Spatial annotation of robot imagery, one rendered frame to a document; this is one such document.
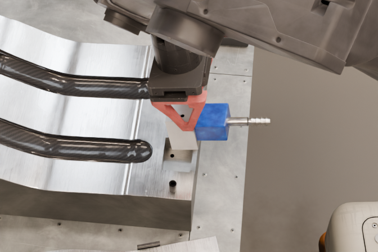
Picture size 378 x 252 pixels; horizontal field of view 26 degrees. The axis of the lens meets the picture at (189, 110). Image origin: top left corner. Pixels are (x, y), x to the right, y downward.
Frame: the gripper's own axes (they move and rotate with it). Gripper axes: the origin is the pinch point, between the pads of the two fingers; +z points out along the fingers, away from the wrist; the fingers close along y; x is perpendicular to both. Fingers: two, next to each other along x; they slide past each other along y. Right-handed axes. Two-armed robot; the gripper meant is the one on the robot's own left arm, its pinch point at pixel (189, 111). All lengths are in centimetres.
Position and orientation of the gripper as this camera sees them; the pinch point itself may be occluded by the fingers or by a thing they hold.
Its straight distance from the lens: 105.7
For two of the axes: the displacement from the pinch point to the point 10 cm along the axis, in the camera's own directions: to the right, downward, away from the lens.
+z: 1.4, 7.0, 7.0
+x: 9.8, -0.1, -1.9
